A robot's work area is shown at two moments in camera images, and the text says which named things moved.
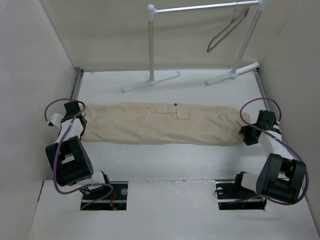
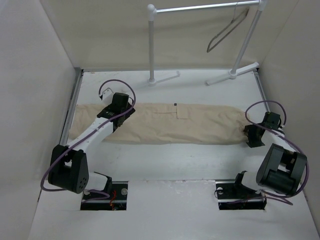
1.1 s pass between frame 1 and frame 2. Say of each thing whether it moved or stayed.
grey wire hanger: stayed
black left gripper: moved
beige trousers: stayed
